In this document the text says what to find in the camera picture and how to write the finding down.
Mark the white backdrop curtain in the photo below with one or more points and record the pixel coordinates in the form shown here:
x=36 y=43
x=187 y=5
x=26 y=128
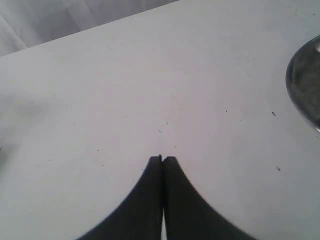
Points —
x=27 y=23

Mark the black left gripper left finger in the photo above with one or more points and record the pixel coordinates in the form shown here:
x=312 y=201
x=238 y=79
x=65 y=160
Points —
x=140 y=214

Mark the round steel plate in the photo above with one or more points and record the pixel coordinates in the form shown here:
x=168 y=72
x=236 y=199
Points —
x=302 y=81

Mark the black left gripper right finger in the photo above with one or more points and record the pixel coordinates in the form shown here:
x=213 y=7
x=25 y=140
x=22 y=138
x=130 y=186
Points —
x=187 y=215

